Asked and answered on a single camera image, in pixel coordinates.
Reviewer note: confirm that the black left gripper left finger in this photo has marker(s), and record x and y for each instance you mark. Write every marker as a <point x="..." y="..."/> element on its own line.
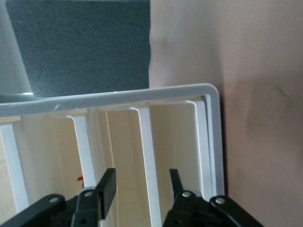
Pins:
<point x="107" y="189"/>

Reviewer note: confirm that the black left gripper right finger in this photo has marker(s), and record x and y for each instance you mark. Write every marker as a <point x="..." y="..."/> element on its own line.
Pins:
<point x="176" y="186"/>

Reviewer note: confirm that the white drawer cabinet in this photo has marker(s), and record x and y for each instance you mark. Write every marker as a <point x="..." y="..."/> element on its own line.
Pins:
<point x="142" y="94"/>

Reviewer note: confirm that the small red item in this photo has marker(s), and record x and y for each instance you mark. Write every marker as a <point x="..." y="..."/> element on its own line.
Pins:
<point x="80" y="179"/>

